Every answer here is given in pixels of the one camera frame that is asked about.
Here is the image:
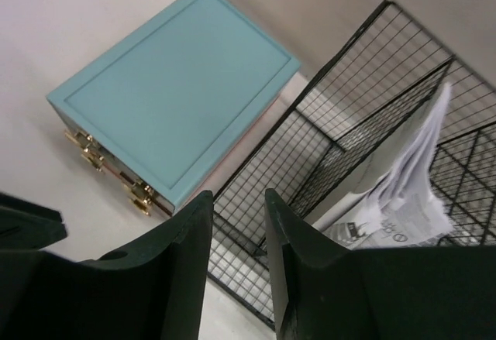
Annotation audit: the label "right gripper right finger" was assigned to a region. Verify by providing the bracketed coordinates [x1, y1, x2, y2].
[264, 189, 495, 339]

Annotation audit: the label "black wire mesh organizer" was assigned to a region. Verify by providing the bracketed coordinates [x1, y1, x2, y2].
[208, 0, 495, 327]

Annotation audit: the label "teal drawer box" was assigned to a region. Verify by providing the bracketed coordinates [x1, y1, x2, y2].
[46, 0, 300, 215]

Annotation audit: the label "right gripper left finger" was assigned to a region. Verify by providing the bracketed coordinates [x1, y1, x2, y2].
[1, 191, 213, 339]

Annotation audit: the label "white paper sheets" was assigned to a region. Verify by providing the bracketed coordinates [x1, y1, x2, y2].
[305, 82, 454, 249]

